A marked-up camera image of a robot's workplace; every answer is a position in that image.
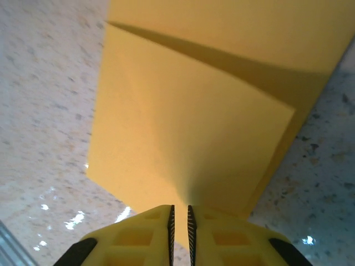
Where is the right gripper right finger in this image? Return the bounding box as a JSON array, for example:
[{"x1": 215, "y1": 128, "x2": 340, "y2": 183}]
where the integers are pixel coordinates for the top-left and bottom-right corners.
[{"x1": 187, "y1": 204, "x2": 314, "y2": 266}]

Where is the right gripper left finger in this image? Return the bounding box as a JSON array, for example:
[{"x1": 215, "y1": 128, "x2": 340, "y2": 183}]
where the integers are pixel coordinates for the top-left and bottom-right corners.
[{"x1": 52, "y1": 204, "x2": 176, "y2": 266}]

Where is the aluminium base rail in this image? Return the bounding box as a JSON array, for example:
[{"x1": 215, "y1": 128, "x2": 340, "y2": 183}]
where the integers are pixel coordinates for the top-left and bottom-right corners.
[{"x1": 0, "y1": 219, "x2": 32, "y2": 266}]

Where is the yellow paper sheet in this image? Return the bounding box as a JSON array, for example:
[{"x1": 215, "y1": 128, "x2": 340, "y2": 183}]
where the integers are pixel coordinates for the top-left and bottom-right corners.
[{"x1": 85, "y1": 0, "x2": 355, "y2": 249}]

